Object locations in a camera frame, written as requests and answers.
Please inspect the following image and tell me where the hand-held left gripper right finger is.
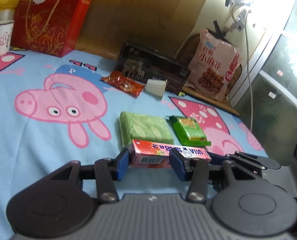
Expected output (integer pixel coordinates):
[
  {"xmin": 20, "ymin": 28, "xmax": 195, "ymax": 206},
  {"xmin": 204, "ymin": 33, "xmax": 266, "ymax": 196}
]
[{"xmin": 169, "ymin": 149, "xmax": 264, "ymax": 203}]

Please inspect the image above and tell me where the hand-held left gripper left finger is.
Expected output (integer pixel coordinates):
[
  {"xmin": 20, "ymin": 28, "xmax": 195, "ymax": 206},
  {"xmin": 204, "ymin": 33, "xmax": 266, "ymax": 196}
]
[{"xmin": 42, "ymin": 149, "xmax": 130, "ymax": 204}]

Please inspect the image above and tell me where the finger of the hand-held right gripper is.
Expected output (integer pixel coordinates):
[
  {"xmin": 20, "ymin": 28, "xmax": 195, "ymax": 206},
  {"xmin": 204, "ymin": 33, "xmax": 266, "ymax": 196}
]
[{"xmin": 208, "ymin": 151, "xmax": 281, "ymax": 171}]

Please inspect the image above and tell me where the pink candy carton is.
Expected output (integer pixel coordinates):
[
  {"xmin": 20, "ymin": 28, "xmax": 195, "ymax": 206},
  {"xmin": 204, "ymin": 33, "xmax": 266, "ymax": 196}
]
[{"xmin": 128, "ymin": 139, "xmax": 212, "ymax": 169}]

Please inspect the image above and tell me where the small green snack packet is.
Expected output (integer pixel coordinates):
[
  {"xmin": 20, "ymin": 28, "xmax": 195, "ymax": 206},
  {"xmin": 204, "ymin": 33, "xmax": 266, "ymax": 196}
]
[{"xmin": 169, "ymin": 115, "xmax": 211, "ymax": 147}]

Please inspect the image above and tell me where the light green pastry packet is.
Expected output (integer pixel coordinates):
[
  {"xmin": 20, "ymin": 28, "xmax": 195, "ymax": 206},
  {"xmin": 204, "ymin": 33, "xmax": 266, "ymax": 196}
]
[{"xmin": 118, "ymin": 111, "xmax": 174, "ymax": 147}]

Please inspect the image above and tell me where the white jelly cup yellow lid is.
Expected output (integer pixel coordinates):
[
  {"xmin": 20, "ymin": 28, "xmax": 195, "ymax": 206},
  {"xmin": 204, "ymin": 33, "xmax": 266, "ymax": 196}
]
[{"xmin": 145, "ymin": 78, "xmax": 168, "ymax": 98}]

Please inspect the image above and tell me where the black cardboard box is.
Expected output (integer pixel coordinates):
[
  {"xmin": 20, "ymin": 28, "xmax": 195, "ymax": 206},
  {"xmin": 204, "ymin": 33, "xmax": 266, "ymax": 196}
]
[{"xmin": 114, "ymin": 40, "xmax": 192, "ymax": 95}]

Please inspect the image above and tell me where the grey green cabinet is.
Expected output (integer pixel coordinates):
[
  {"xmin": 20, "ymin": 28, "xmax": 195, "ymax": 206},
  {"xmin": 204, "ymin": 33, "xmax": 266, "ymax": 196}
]
[{"xmin": 230, "ymin": 0, "xmax": 297, "ymax": 165}]

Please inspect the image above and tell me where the cartoon pig bedsheet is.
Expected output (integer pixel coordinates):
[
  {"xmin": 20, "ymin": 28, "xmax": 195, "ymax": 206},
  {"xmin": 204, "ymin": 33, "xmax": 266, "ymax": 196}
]
[{"xmin": 0, "ymin": 45, "xmax": 269, "ymax": 240}]

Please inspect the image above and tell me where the red snack packet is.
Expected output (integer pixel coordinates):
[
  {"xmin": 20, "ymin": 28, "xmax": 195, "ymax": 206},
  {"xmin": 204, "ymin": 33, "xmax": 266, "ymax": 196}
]
[{"xmin": 101, "ymin": 70, "xmax": 145, "ymax": 97}]

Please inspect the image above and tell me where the large pink snack bag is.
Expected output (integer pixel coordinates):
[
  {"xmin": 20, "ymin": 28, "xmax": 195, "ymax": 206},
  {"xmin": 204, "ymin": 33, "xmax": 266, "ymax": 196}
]
[{"xmin": 188, "ymin": 29, "xmax": 244, "ymax": 103}]

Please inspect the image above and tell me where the white power strip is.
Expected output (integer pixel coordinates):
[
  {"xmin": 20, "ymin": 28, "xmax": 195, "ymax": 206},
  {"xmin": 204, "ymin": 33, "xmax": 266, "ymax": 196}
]
[{"xmin": 225, "ymin": 0, "xmax": 252, "ymax": 34}]

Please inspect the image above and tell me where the wooden headboard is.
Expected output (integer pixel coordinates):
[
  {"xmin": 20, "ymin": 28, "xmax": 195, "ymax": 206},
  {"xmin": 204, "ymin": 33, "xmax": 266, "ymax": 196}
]
[{"xmin": 75, "ymin": 0, "xmax": 212, "ymax": 60}]

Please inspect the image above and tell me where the red gift box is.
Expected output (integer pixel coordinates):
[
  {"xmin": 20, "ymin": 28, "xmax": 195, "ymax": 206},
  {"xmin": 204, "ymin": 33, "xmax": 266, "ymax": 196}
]
[{"xmin": 11, "ymin": 0, "xmax": 95, "ymax": 58}]

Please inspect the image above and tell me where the white cable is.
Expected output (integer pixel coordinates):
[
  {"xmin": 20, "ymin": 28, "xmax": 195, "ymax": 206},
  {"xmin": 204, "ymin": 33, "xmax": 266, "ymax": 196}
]
[{"xmin": 243, "ymin": 7, "xmax": 255, "ymax": 133}]

